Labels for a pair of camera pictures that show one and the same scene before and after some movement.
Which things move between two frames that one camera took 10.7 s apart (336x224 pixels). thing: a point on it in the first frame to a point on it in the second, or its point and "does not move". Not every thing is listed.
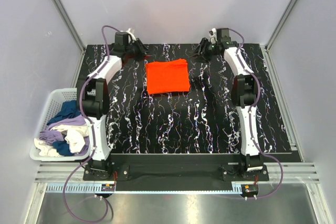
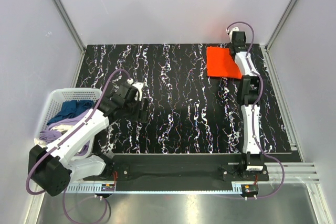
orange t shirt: x=167 y=76 to x=220 y=64
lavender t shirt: x=49 y=137 does not move
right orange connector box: x=250 y=189 does not move
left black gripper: x=138 y=48 to x=143 y=109
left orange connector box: x=107 y=187 does not move
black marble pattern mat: x=202 y=121 does not move
